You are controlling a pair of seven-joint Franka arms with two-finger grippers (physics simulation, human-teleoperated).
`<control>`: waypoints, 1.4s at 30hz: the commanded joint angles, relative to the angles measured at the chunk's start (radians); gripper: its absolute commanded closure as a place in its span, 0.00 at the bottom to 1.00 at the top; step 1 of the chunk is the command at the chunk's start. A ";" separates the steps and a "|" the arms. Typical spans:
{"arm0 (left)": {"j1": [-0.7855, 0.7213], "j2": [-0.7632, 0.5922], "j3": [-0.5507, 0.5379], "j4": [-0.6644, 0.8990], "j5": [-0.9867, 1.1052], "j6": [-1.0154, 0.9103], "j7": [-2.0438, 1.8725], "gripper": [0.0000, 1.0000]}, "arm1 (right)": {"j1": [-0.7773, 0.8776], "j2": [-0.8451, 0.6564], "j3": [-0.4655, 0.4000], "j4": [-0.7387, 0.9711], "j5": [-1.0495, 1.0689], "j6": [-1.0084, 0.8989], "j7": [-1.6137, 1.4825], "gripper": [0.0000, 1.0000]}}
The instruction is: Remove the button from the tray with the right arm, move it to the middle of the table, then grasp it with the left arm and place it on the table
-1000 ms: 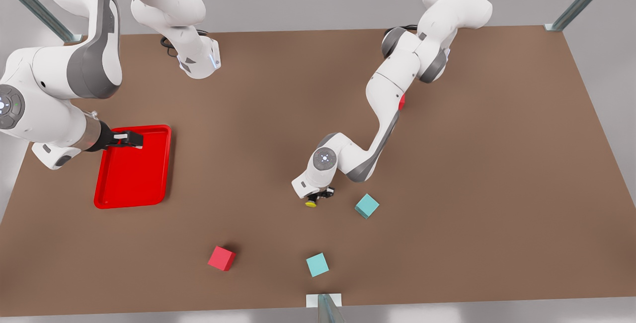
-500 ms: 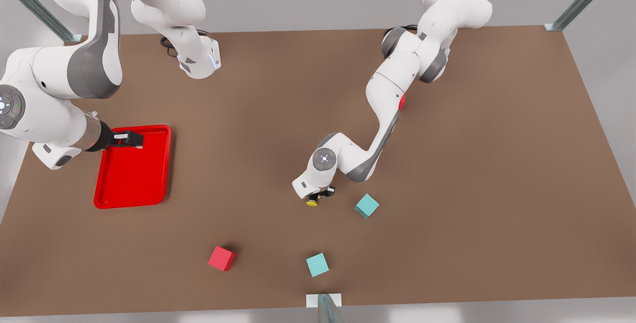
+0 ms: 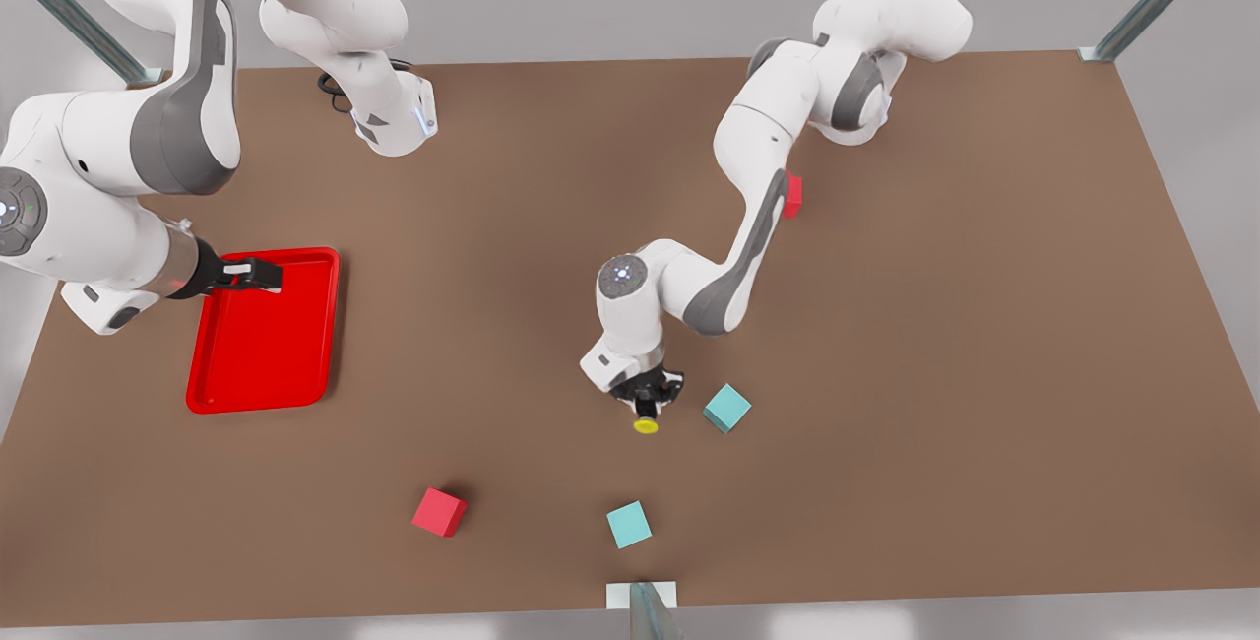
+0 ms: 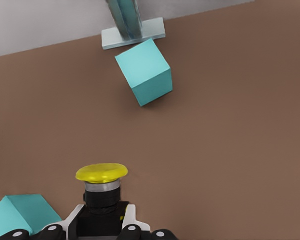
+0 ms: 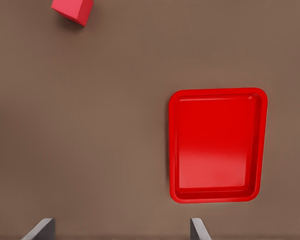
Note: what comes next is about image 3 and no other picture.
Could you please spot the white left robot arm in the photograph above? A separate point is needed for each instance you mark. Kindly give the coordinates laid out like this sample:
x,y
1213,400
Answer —
x,y
758,148

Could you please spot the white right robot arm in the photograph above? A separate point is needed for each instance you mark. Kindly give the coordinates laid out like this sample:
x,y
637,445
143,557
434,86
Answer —
x,y
118,138

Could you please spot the red rectangular tray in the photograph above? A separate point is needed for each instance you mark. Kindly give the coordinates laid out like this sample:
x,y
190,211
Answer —
x,y
266,345

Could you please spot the small yellow round disc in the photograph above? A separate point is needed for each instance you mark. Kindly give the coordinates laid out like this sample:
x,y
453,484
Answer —
x,y
646,426

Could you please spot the teal cube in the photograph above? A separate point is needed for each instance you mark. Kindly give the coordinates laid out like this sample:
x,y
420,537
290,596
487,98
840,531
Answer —
x,y
629,525
726,408

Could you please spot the red cube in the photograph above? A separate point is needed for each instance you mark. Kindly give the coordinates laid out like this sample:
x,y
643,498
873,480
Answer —
x,y
793,195
439,512

